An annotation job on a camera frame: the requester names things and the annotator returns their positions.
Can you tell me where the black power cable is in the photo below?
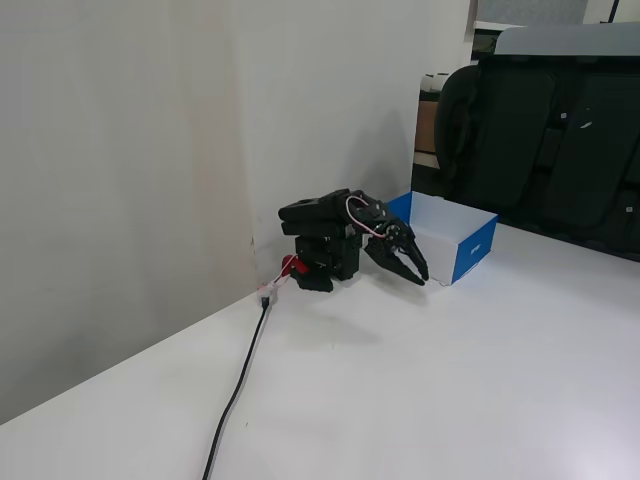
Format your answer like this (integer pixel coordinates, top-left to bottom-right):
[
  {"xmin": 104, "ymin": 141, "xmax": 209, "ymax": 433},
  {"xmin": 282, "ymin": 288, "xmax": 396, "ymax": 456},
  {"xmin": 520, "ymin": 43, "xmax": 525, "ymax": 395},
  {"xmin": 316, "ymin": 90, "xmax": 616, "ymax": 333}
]
[{"xmin": 199, "ymin": 295, "xmax": 274, "ymax": 480}]

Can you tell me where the white and red servo wire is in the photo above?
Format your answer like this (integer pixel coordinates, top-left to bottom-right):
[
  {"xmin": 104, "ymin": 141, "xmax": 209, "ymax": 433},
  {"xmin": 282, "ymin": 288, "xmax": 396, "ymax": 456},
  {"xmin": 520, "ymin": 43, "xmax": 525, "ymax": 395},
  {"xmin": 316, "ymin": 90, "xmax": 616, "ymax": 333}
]
[{"xmin": 342, "ymin": 195, "xmax": 387, "ymax": 239}]

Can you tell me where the blue and white cardboard box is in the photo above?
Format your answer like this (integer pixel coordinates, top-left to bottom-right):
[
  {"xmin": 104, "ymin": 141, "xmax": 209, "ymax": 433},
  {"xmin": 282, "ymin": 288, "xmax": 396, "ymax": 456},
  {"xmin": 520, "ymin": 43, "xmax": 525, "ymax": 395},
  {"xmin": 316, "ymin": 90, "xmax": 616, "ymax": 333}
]
[{"xmin": 384, "ymin": 190, "xmax": 500, "ymax": 287}]

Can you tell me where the black office chair back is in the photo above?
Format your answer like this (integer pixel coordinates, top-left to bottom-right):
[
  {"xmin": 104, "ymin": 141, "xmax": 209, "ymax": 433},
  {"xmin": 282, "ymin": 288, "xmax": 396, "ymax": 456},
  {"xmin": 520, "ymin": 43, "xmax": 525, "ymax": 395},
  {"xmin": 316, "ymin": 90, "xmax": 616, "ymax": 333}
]
[{"xmin": 433, "ymin": 63, "xmax": 484, "ymax": 197}]

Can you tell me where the red table clamp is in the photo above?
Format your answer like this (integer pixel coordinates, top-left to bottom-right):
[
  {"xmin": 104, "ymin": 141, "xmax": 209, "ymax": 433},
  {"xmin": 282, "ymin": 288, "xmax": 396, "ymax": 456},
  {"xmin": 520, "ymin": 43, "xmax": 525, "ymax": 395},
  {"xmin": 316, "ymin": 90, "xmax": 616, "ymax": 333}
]
[{"xmin": 280, "ymin": 254, "xmax": 309, "ymax": 277}]

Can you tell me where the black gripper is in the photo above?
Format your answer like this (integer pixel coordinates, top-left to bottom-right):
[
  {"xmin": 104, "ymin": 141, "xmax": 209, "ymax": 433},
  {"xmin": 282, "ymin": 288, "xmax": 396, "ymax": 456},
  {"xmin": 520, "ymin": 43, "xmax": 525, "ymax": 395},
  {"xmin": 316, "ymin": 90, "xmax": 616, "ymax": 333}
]
[{"xmin": 347, "ymin": 189, "xmax": 431, "ymax": 287}]

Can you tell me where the brown cardboard box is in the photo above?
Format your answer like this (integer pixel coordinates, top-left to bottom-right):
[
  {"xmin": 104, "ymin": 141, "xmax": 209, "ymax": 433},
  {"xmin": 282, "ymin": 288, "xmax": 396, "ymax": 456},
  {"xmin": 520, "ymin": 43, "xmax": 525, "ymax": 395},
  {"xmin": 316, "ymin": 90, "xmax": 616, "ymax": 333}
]
[{"xmin": 414, "ymin": 99, "xmax": 441, "ymax": 154}]

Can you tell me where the red and white wire bundle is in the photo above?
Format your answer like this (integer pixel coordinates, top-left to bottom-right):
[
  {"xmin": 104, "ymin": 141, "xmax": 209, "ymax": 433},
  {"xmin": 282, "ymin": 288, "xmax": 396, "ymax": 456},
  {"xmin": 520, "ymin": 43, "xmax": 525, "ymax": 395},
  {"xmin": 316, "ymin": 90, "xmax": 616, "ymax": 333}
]
[{"xmin": 253, "ymin": 263, "xmax": 294, "ymax": 307}]

